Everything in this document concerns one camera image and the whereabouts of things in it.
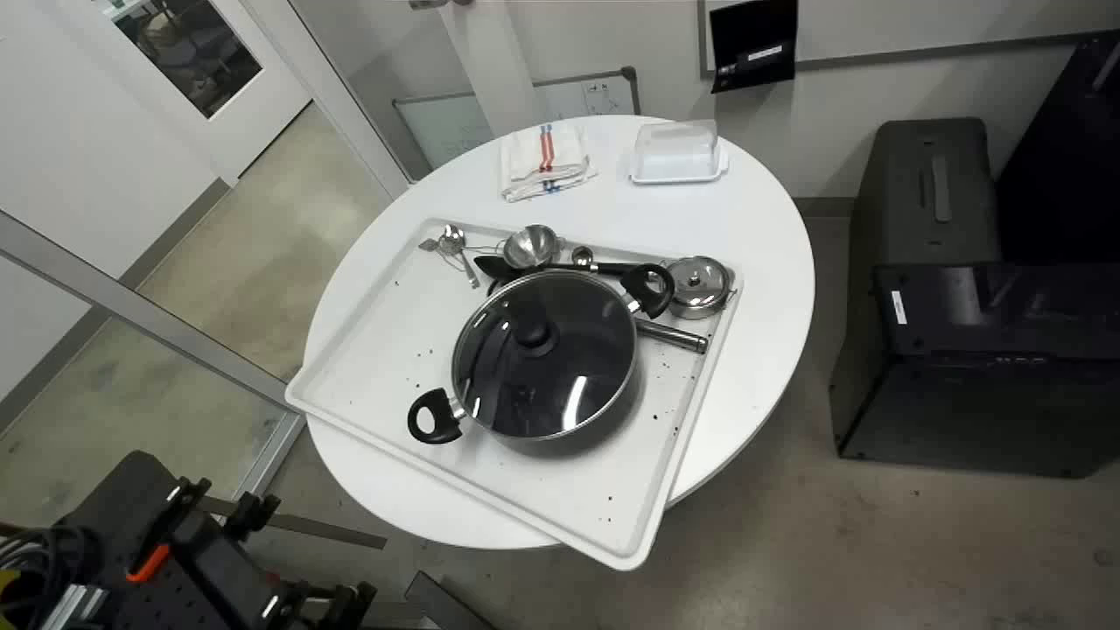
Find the silver spoon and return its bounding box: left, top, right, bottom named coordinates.
left=418, top=224, right=482, bottom=290

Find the bundle of black cables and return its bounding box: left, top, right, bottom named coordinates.
left=0, top=523, right=90, bottom=606

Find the black hard case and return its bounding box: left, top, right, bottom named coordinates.
left=852, top=117, right=1005, bottom=274

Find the white plastic tray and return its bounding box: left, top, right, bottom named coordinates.
left=285, top=217, right=745, bottom=571

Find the black ladle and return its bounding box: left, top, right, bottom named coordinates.
left=472, top=254, right=633, bottom=286

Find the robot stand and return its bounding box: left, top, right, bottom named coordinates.
left=0, top=450, right=389, bottom=630

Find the black clamp with orange handle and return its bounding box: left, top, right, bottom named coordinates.
left=125, top=476, right=283, bottom=630

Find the black pot with handles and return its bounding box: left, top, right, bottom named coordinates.
left=407, top=262, right=676, bottom=459

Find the clear plastic butter dish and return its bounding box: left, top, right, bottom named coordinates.
left=628, top=118, right=731, bottom=186

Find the glass lid with black knob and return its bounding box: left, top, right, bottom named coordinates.
left=451, top=269, right=639, bottom=441

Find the small steel saucepan with lid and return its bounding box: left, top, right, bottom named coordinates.
left=633, top=255, right=737, bottom=354

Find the black wall holder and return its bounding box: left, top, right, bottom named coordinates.
left=708, top=0, right=800, bottom=95

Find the small steel bowl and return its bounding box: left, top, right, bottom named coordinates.
left=502, top=224, right=566, bottom=271

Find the door with window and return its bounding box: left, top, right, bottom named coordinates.
left=87, top=0, right=313, bottom=186

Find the black equipment box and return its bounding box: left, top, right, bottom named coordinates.
left=828, top=259, right=1120, bottom=480

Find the folded white striped towel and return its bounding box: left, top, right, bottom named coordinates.
left=499, top=122, right=599, bottom=204

